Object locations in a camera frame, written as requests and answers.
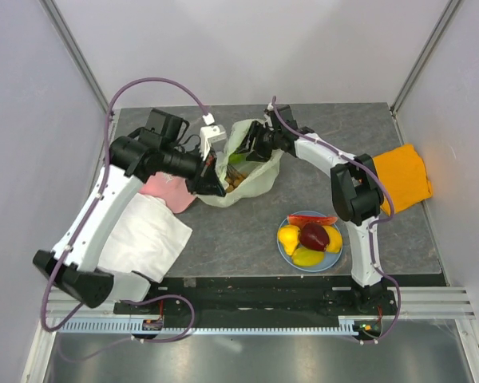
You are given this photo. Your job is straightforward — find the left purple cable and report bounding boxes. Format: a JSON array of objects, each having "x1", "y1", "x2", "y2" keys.
[{"x1": 42, "y1": 77, "x2": 215, "y2": 362}]

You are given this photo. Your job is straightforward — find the pink cloth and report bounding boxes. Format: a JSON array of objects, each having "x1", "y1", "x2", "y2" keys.
[{"x1": 139, "y1": 172, "x2": 196, "y2": 214}]

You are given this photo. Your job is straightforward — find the brown fake walnut cluster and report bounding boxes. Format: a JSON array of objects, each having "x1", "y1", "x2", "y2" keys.
[{"x1": 225, "y1": 173, "x2": 246, "y2": 193}]

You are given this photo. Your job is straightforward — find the pale green plastic bag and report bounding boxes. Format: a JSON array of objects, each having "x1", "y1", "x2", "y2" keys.
[{"x1": 197, "y1": 119, "x2": 283, "y2": 207}]

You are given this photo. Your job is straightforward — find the red fake watermelon slice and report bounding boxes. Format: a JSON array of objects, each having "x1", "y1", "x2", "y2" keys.
[{"x1": 287, "y1": 215, "x2": 338, "y2": 229}]

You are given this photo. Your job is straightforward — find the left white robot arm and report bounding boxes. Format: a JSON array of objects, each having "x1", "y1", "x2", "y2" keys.
[{"x1": 33, "y1": 109, "x2": 227, "y2": 308}]

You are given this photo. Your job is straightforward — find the yellow fake pear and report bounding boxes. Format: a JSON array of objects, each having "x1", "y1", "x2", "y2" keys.
[{"x1": 277, "y1": 224, "x2": 300, "y2": 256}]

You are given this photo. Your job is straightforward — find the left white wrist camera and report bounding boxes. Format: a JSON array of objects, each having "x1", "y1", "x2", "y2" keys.
[{"x1": 199, "y1": 113, "x2": 228, "y2": 159}]

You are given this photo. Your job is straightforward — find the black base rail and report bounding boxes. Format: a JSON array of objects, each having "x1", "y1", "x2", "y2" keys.
[{"x1": 113, "y1": 275, "x2": 397, "y2": 328}]

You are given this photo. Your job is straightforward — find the white slotted cable duct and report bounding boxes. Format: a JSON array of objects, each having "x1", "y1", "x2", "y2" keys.
[{"x1": 60, "y1": 318, "x2": 366, "y2": 336}]

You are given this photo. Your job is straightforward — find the dark red fake apple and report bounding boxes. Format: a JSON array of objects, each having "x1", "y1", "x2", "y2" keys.
[{"x1": 299, "y1": 223, "x2": 329, "y2": 251}]

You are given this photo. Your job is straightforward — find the yellow fake lemon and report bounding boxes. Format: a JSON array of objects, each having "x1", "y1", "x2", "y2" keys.
[{"x1": 323, "y1": 226, "x2": 342, "y2": 254}]

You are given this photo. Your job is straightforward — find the white cloth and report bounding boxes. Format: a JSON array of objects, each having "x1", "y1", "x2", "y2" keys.
[{"x1": 98, "y1": 193, "x2": 192, "y2": 282}]

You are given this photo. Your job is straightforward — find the orange cloth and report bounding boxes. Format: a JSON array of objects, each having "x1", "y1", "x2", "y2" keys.
[{"x1": 374, "y1": 144, "x2": 433, "y2": 214}]

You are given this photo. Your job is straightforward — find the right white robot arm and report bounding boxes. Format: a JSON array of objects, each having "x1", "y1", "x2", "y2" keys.
[{"x1": 235, "y1": 105, "x2": 388, "y2": 307}]

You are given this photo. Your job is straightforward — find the yellow green fake starfruit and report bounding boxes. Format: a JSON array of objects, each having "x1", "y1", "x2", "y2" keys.
[{"x1": 291, "y1": 247, "x2": 325, "y2": 267}]

